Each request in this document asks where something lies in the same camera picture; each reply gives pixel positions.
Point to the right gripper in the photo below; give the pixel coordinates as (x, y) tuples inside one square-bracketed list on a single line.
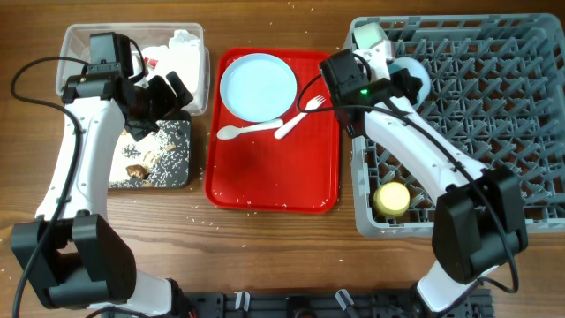
[(394, 86)]

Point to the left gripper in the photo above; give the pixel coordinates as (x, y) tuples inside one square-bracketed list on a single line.
[(170, 103)]

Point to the light blue bowl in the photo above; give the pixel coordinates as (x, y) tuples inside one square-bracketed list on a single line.
[(416, 70)]

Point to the white napkin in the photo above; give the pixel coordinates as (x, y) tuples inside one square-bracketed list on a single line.
[(181, 55)]

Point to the red snack wrapper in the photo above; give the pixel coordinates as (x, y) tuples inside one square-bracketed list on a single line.
[(150, 63)]

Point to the cream plastic spoon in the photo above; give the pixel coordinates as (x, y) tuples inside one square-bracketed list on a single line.
[(230, 132)]

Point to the mint green bowl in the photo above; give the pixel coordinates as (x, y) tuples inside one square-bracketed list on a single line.
[(369, 35)]

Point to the rice and food scraps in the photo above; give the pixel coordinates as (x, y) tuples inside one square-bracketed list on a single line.
[(160, 160)]

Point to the light blue plate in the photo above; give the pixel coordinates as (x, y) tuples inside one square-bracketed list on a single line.
[(258, 87)]

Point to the pink plastic fork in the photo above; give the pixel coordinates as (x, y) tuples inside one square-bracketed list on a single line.
[(313, 104)]

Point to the yellow plastic cup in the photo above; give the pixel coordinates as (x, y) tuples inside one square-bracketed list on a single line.
[(391, 199)]

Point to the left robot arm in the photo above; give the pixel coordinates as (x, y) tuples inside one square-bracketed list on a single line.
[(69, 253)]

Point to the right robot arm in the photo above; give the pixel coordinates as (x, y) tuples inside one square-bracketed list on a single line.
[(479, 220)]

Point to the black food waste tray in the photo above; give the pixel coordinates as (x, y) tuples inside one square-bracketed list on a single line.
[(111, 157)]

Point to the grey dishwasher rack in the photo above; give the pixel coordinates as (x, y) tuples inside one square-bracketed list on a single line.
[(497, 95)]

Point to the clear plastic waste bin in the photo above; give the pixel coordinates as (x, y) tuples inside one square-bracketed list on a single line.
[(76, 44)]

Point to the red serving tray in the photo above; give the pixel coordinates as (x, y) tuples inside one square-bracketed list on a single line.
[(298, 173)]

